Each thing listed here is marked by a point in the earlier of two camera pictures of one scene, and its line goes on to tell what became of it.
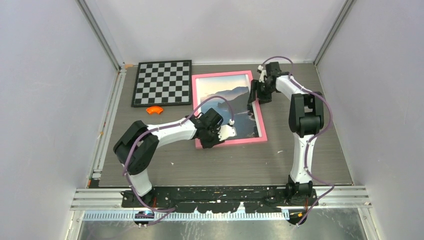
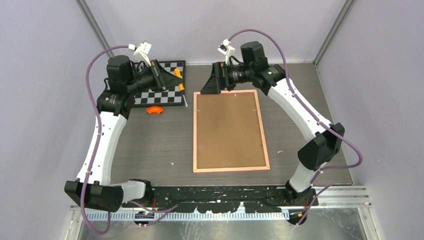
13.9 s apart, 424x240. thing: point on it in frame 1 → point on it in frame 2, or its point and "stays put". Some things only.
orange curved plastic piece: [153, 109] stays put
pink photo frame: [236, 141] → [195, 170]
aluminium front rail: [111, 198] stays put
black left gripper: [205, 144] → [163, 79]
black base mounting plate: [221, 200] stays put
